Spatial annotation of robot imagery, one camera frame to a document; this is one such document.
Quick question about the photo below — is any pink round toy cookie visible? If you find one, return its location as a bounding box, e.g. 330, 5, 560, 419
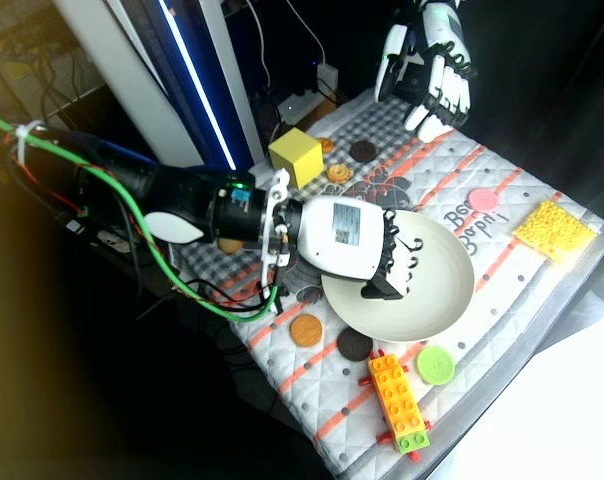
468, 187, 499, 212

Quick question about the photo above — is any green round toy cookie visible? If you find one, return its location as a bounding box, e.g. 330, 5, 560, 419
415, 345, 457, 386

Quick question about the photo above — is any white round plate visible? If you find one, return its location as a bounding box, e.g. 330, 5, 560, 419
320, 209, 476, 344

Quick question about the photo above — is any white and blue robot column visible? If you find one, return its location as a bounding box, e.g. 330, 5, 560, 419
54, 0, 264, 172

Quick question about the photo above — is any white power strip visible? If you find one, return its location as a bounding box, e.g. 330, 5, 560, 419
276, 91, 334, 126

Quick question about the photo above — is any black sandwich cookie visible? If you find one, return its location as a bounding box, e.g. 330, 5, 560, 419
336, 328, 374, 361
350, 140, 377, 162

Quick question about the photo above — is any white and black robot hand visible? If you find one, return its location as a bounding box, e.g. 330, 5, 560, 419
373, 0, 478, 143
294, 196, 424, 301

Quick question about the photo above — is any orange and green toy brick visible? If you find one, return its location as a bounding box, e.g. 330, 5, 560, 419
366, 353, 432, 454

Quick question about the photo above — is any green cable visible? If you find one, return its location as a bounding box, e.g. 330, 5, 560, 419
0, 104, 279, 322

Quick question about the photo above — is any yellow block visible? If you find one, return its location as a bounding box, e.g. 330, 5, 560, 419
267, 127, 326, 190

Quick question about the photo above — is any grey printed quilt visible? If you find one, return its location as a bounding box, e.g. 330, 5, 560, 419
174, 87, 604, 476

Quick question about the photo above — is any white power adapter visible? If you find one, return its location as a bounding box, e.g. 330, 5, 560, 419
315, 63, 340, 92

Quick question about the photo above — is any clear bag of yellow corn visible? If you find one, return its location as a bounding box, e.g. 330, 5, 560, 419
511, 199, 601, 266

